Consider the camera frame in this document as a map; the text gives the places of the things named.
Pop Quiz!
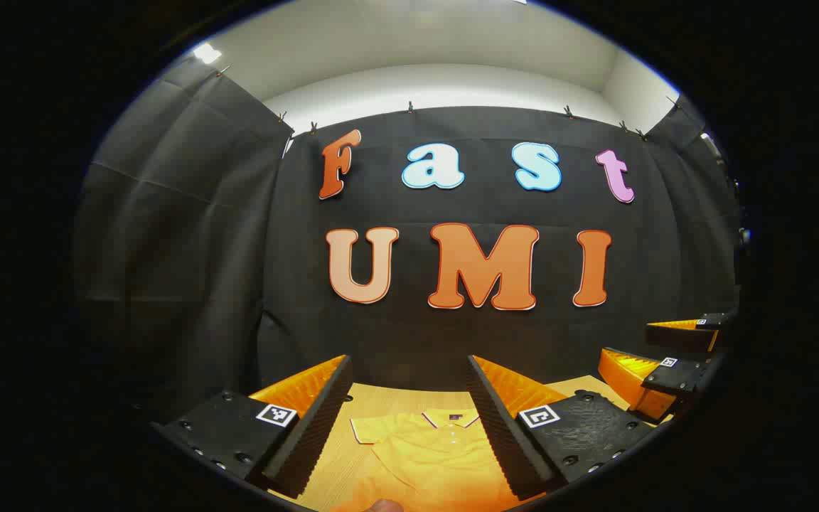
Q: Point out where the black backdrop cloth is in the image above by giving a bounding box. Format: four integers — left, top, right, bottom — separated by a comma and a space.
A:
75, 60, 741, 427

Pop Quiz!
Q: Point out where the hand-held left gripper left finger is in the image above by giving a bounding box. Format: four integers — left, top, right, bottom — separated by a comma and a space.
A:
150, 354, 353, 498

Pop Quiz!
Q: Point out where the orange polo T-shirt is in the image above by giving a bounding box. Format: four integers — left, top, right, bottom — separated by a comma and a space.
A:
331, 409, 524, 512

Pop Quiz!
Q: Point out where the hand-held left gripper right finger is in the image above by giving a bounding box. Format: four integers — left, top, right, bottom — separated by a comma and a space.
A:
466, 354, 655, 502

